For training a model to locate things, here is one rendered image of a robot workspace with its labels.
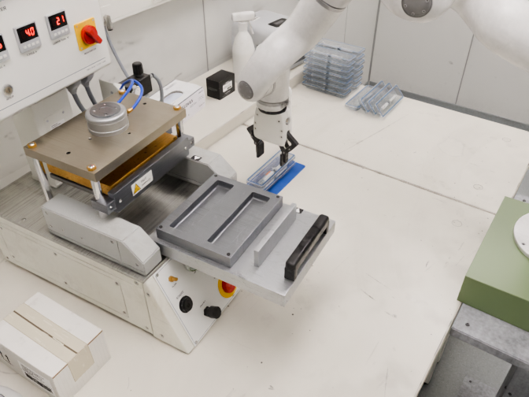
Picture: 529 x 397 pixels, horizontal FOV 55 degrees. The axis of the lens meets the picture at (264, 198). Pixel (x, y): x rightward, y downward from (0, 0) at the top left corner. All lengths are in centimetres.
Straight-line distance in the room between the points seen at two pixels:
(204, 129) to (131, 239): 75
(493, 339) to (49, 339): 87
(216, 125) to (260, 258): 83
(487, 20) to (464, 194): 62
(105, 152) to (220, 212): 24
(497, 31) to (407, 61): 246
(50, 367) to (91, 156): 38
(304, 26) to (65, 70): 51
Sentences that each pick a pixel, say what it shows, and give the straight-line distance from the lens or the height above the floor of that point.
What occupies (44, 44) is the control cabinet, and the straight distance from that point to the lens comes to 110.
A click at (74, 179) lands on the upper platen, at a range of 106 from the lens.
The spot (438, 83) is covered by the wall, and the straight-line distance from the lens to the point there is 346.
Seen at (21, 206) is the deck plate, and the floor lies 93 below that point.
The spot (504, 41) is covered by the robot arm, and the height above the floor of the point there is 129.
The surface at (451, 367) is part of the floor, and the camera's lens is 206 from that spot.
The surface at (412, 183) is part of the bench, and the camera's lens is 153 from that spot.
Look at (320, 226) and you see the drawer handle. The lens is 94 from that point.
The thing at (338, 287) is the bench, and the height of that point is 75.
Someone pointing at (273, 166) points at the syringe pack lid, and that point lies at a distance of 146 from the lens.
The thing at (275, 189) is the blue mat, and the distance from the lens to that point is 144.
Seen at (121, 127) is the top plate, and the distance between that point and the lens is 103.
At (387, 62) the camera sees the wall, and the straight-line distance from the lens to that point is 353.
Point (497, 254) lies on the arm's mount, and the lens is 123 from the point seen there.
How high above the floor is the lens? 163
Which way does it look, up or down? 38 degrees down
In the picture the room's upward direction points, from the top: straight up
